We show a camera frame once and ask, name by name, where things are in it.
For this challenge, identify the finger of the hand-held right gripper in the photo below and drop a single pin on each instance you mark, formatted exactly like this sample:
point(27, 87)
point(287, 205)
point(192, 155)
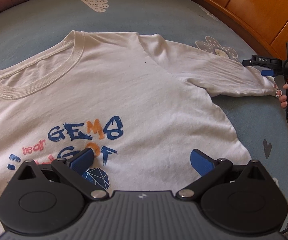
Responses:
point(268, 73)

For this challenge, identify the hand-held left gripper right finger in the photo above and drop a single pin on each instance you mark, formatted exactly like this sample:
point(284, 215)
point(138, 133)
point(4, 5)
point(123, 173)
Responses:
point(201, 163)

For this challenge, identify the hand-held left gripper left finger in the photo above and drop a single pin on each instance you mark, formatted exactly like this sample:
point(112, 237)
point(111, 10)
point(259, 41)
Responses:
point(81, 161)

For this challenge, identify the white long-sleeve printed shirt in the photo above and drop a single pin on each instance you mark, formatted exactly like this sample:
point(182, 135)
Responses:
point(134, 85)

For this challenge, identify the wooden bed headboard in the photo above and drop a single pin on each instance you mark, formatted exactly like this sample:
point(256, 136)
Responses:
point(259, 10)

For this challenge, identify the blue floral bed sheet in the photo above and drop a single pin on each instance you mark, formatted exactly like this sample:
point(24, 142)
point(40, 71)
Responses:
point(159, 12)

